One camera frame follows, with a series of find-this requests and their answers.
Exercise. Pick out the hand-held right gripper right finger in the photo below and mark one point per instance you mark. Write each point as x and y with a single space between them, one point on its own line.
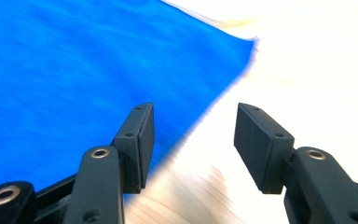
270 155

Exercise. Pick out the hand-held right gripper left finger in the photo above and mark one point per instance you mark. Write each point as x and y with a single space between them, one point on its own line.
133 146

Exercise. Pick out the blue cloth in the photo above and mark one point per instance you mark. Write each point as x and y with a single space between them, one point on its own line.
90 81

